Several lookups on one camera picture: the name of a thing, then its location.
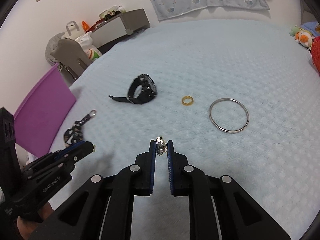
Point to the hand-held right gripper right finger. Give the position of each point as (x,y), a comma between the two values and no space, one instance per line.
(170,170)

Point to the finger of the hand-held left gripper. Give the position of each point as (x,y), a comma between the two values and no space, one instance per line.
(71,147)
(82,152)

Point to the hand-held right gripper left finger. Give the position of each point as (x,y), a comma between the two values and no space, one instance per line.
(152,167)

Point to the purple plastic bin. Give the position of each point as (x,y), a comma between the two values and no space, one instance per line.
(42,110)

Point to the black wrist watch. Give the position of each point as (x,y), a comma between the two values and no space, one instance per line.
(147,90)

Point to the person's left hand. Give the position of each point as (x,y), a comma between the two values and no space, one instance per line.
(27,230)

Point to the silver bangle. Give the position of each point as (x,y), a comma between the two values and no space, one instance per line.
(228,130)

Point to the grey chair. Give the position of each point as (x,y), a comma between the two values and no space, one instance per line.
(70,55)

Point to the green printed bag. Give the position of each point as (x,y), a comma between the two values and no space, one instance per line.
(92,52)

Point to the grey cloth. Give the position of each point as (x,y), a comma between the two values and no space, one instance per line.
(51,47)

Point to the white plastic bag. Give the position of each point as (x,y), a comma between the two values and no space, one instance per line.
(83,40)

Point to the white tote bag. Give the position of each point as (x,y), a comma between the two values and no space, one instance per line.
(72,31)

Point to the grey nightstand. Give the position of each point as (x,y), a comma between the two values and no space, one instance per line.
(110,30)

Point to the red tray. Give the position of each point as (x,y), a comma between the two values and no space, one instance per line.
(96,25)

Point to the black toy vehicle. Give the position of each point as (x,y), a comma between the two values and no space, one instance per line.
(112,15)

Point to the printed card box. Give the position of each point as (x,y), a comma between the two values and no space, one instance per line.
(106,12)

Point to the red printed quilt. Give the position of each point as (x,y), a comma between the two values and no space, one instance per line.
(317,55)

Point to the green plush toy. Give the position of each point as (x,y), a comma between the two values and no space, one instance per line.
(296,31)

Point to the orange and white plush toy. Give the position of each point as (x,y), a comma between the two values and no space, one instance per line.
(304,38)

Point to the blue patterned pillow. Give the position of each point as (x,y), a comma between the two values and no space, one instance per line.
(311,27)

